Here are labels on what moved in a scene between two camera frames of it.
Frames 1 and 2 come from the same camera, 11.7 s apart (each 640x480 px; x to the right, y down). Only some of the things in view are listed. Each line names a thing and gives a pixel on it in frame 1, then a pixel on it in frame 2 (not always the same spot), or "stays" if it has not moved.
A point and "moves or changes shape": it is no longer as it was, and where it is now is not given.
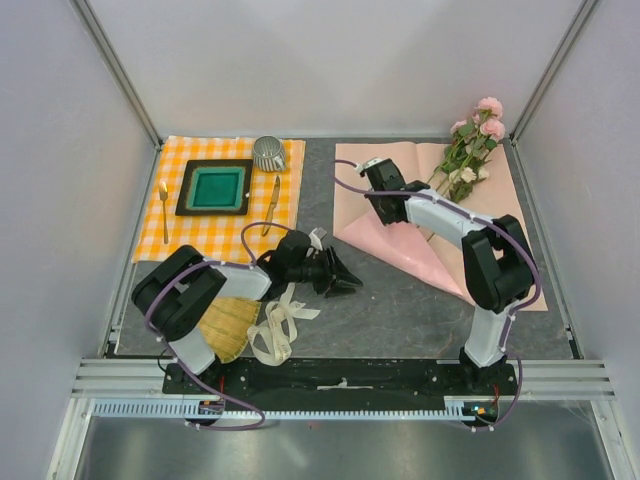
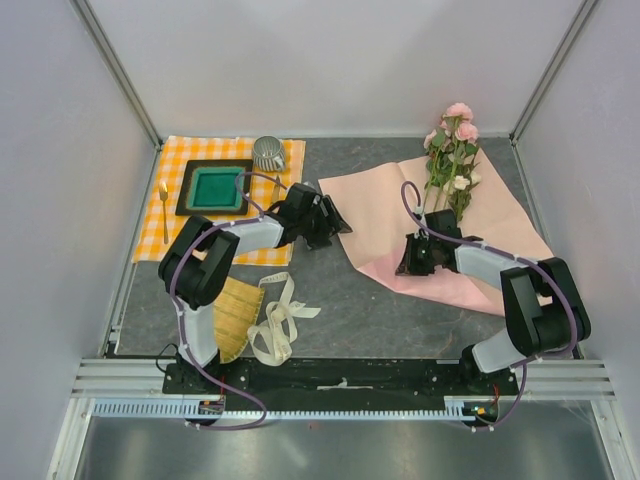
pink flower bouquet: (490, 132) to (466, 135)
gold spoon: (163, 191) stays
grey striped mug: (268, 154) stays
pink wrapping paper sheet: (355, 218) moves or changes shape
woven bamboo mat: (227, 325) stays
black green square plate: (215, 187) stays
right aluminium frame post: (553, 69) stays
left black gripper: (328, 286) to (329, 226)
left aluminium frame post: (120, 73) stays
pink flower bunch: (482, 130) to (456, 111)
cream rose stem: (457, 181) moves or changes shape
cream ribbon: (271, 340) stays
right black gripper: (385, 220) to (409, 265)
